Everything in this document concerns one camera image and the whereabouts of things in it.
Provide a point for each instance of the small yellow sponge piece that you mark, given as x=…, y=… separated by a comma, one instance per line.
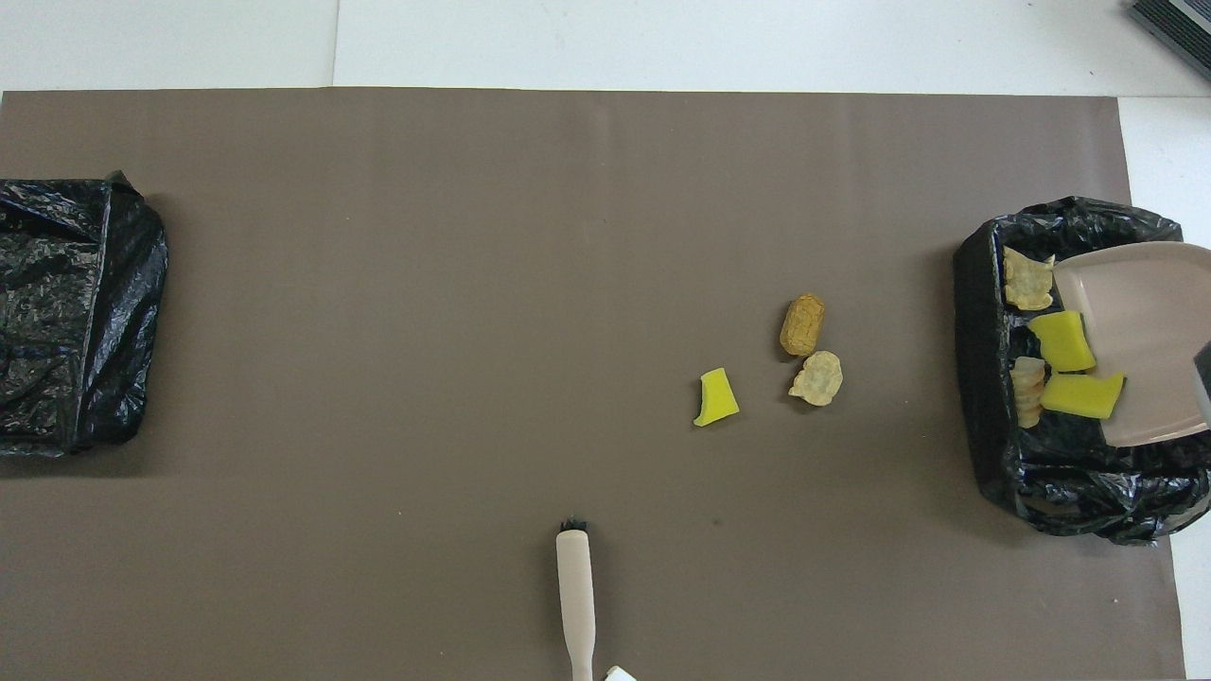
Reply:
x=717, y=397

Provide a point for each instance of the brown corn-shaped trash piece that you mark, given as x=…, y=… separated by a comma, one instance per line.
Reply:
x=802, y=326

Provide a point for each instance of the pale yellow trash piece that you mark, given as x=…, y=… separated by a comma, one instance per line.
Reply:
x=1028, y=281
x=1028, y=390
x=816, y=380

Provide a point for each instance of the squarish green yellow sponge piece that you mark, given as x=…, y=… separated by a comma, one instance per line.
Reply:
x=1061, y=342

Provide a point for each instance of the elongated green yellow sponge piece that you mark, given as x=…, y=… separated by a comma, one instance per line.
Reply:
x=1083, y=395

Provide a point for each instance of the pale pink plastic dustpan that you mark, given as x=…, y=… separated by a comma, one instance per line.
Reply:
x=1154, y=340

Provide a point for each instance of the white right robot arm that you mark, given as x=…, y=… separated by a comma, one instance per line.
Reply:
x=1204, y=388

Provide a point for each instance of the black bag lined bin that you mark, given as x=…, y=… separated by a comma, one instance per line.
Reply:
x=66, y=322
x=1069, y=473

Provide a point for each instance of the brown table mat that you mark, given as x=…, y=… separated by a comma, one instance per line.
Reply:
x=378, y=284

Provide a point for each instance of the dark grey slatted device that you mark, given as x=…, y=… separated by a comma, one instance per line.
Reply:
x=1178, y=28

